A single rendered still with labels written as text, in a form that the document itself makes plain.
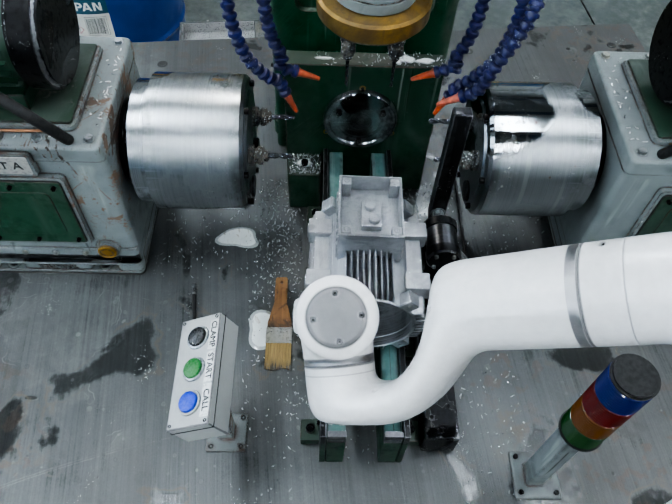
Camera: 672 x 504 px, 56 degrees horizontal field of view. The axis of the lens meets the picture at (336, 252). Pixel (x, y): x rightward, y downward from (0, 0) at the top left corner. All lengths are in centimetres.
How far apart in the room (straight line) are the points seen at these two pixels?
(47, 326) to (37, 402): 15
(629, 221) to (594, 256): 74
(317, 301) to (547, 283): 22
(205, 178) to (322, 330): 56
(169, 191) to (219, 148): 13
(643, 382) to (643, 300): 32
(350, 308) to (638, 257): 26
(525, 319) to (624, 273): 9
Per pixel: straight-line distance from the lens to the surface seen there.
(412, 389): 61
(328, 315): 63
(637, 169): 117
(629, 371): 85
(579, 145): 118
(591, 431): 94
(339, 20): 101
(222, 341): 95
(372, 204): 100
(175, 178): 114
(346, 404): 66
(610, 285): 54
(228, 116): 111
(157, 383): 124
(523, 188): 117
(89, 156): 111
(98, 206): 122
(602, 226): 129
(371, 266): 98
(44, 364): 132
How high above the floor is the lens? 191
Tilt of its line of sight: 55 degrees down
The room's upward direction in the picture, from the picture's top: 4 degrees clockwise
